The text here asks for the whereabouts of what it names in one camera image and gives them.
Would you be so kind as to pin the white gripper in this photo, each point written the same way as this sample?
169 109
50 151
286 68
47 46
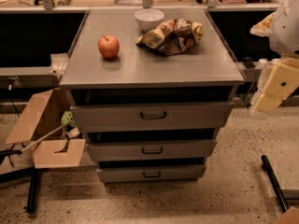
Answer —
286 32

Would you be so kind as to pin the grey bottom drawer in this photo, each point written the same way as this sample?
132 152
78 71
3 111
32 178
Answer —
154 173

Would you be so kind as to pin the grey drawer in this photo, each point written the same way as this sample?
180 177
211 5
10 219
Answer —
151 117
154 173
151 150

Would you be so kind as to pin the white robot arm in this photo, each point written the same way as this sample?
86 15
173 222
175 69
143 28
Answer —
278 80

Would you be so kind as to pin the grey metal drawer cabinet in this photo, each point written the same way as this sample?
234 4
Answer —
204 74

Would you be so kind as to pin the grey top drawer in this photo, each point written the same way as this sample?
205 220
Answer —
151 117

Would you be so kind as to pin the grey middle drawer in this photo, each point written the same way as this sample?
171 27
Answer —
151 150

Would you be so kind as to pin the open cardboard box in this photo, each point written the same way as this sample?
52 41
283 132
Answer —
41 116

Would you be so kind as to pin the crumpled chip bag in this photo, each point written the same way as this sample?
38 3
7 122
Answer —
173 37

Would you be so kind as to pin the white bowl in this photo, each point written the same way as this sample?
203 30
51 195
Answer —
148 18

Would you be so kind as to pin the red apple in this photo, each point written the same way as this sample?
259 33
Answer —
108 46

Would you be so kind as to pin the thin white rod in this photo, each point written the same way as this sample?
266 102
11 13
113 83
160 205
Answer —
45 136

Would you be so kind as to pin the black stand leg left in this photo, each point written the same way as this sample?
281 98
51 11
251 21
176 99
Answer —
31 172

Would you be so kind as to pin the white plastic bracket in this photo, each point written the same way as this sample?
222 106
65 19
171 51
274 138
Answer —
58 63

